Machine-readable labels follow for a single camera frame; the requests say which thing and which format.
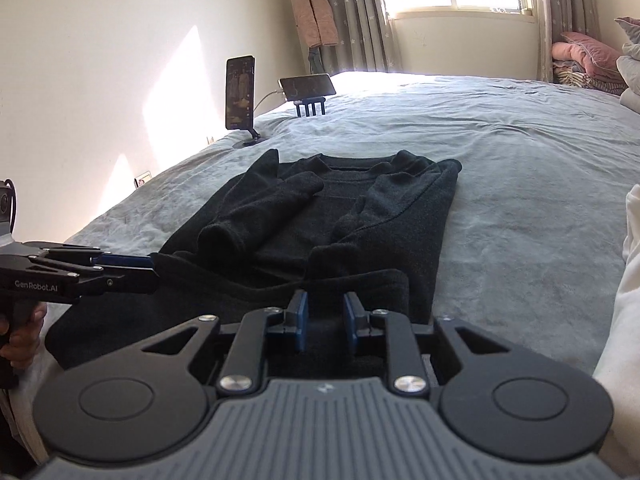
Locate pink hanging jacket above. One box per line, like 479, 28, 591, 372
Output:
289, 0, 341, 50

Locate grey star curtain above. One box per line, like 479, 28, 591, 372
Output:
525, 0, 593, 83
305, 0, 403, 75

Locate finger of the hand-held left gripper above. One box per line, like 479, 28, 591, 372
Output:
22, 242, 156, 268
30, 260, 162, 297

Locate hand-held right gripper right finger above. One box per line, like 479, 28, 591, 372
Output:
342, 290, 511, 396

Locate tablet on small stand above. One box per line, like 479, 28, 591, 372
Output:
278, 73, 337, 98

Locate round black phone stand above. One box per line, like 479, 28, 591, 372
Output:
232, 127, 271, 150

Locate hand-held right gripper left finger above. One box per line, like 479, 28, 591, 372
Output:
130, 290, 308, 396

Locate black sweater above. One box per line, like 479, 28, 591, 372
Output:
45, 149, 463, 371

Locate chair-shaped black phone stand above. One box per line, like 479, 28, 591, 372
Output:
294, 95, 328, 118

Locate grey and pink pillow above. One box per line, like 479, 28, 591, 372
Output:
614, 16, 640, 43

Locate white garment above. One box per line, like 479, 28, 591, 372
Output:
592, 185, 640, 480

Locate white charging cable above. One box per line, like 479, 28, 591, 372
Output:
252, 89, 283, 113

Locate folded beige blankets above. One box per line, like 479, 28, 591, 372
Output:
616, 42, 640, 83

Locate person's left hand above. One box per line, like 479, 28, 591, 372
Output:
0, 302, 48, 376

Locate black smartphone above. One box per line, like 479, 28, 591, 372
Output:
225, 55, 257, 131

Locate bed with grey sheet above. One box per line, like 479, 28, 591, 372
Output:
10, 71, 640, 411

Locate stack of striped folded blankets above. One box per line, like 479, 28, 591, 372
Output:
552, 57, 628, 95

